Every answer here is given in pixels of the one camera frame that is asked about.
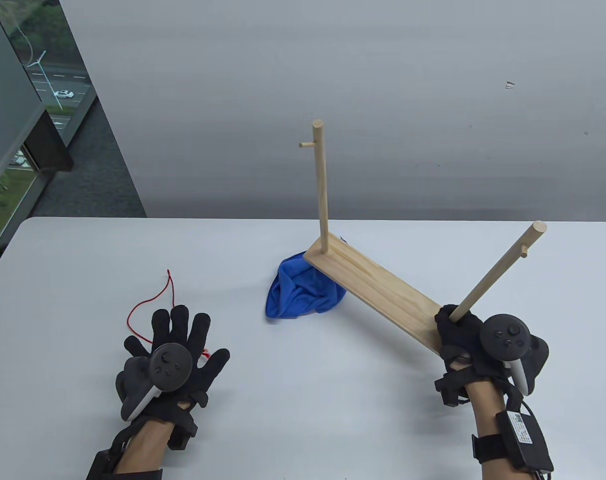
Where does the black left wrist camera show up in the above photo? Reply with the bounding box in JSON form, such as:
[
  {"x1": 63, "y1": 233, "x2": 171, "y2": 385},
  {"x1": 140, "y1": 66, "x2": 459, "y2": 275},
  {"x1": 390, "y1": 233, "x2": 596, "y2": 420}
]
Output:
[{"x1": 169, "y1": 417, "x2": 198, "y2": 451}]

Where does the red elastic cord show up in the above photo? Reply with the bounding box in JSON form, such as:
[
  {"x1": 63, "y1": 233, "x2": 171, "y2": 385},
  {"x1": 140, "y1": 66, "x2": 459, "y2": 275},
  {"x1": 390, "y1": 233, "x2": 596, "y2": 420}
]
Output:
[{"x1": 127, "y1": 269, "x2": 213, "y2": 358}]

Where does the black box on forearm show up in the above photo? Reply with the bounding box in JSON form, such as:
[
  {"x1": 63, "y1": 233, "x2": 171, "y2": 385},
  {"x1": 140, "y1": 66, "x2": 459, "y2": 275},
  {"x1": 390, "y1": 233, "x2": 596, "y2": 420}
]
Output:
[{"x1": 85, "y1": 450, "x2": 118, "y2": 480}]

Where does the blue towel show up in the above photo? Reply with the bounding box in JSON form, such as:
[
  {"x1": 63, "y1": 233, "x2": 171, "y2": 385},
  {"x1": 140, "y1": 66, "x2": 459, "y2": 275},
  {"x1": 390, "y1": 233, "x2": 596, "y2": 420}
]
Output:
[{"x1": 265, "y1": 235, "x2": 348, "y2": 321}]

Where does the black left forearm strap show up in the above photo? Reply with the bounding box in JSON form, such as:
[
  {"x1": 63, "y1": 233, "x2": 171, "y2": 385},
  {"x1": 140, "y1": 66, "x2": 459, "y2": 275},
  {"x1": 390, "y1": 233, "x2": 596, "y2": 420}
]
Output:
[{"x1": 114, "y1": 467, "x2": 163, "y2": 480}]

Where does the window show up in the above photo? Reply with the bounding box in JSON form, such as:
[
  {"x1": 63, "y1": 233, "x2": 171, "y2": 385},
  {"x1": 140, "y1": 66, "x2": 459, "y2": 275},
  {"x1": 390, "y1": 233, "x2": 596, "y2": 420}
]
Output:
[{"x1": 0, "y1": 0, "x2": 98, "y2": 251}]

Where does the person's right forearm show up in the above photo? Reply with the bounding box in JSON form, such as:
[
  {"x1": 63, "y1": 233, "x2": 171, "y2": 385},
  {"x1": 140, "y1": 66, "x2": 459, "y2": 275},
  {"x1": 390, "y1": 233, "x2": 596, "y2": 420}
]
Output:
[{"x1": 465, "y1": 380, "x2": 526, "y2": 480}]

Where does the person's right hand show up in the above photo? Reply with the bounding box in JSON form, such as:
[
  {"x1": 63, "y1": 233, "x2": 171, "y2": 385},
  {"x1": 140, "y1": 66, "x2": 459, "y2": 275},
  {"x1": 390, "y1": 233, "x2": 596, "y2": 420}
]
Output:
[{"x1": 435, "y1": 304, "x2": 551, "y2": 401}]

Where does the black hand controller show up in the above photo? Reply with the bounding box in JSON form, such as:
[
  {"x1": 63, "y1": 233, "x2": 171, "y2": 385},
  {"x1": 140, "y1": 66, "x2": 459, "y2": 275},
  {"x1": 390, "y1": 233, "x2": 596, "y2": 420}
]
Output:
[
  {"x1": 115, "y1": 342, "x2": 192, "y2": 422},
  {"x1": 480, "y1": 314, "x2": 551, "y2": 398}
]

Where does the person's left hand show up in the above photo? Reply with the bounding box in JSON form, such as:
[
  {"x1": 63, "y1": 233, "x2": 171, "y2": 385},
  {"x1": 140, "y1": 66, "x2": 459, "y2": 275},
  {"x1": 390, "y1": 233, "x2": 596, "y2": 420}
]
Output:
[{"x1": 115, "y1": 305, "x2": 231, "y2": 431}]

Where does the black labelled battery pack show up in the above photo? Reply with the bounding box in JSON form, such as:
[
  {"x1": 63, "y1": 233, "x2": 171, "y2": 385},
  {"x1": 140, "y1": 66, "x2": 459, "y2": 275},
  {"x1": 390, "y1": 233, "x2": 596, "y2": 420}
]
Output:
[{"x1": 498, "y1": 410, "x2": 554, "y2": 473}]

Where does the wooden rack with posts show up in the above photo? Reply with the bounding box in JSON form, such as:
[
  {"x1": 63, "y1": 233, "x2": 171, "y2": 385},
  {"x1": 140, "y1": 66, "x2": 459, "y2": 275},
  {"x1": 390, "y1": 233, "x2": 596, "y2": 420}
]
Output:
[{"x1": 299, "y1": 120, "x2": 548, "y2": 358}]

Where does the black left hand controller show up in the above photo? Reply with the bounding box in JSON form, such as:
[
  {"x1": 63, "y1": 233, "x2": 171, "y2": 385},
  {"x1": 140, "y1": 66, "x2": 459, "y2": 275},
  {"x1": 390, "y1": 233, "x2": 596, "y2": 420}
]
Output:
[{"x1": 115, "y1": 342, "x2": 192, "y2": 422}]

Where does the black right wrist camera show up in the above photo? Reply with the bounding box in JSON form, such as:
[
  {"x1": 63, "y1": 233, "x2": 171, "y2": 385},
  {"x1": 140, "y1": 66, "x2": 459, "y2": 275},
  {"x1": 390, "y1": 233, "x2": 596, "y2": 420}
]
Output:
[{"x1": 434, "y1": 372, "x2": 472, "y2": 408}]

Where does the black forearm strap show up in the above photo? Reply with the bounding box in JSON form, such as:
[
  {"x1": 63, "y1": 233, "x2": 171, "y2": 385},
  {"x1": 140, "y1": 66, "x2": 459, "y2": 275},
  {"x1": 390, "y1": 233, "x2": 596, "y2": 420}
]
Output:
[
  {"x1": 114, "y1": 467, "x2": 163, "y2": 480},
  {"x1": 472, "y1": 434, "x2": 508, "y2": 463}
]

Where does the black right forearm strap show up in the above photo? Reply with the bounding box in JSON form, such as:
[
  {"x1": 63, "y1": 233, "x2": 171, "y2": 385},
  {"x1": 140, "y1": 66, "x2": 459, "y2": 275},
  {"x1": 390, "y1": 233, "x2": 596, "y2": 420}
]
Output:
[{"x1": 472, "y1": 434, "x2": 508, "y2": 463}]

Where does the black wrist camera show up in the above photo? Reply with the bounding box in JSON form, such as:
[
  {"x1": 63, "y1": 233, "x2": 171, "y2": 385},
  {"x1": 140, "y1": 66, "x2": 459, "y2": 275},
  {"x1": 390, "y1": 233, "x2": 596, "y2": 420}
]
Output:
[
  {"x1": 169, "y1": 417, "x2": 198, "y2": 451},
  {"x1": 434, "y1": 372, "x2": 472, "y2": 408}
]

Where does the black right hand controller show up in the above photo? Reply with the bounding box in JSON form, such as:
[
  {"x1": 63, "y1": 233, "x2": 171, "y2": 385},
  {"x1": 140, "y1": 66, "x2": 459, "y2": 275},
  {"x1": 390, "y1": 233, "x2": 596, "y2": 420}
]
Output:
[{"x1": 480, "y1": 314, "x2": 551, "y2": 398}]

